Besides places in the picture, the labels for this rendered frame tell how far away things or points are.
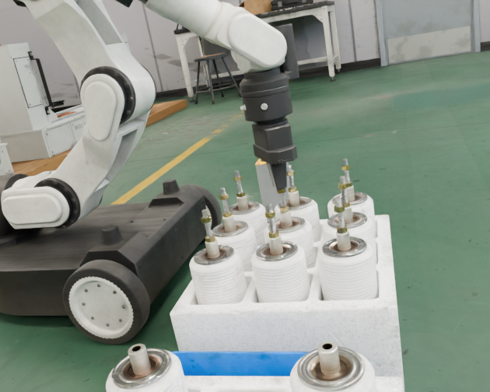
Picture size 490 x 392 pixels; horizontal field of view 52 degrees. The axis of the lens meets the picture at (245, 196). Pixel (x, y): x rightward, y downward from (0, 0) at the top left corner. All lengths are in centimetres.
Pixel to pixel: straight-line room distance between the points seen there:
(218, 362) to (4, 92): 287
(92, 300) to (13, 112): 245
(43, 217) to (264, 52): 80
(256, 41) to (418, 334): 65
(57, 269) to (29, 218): 22
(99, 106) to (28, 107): 226
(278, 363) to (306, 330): 7
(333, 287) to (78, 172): 77
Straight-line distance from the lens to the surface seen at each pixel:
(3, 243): 158
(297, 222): 101
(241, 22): 86
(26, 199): 145
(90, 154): 132
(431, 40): 592
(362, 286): 87
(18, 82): 348
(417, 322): 113
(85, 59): 129
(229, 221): 102
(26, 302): 142
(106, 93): 122
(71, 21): 129
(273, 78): 90
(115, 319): 122
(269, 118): 90
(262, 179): 125
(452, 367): 102
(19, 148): 360
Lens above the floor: 63
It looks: 18 degrees down
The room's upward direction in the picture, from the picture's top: 11 degrees counter-clockwise
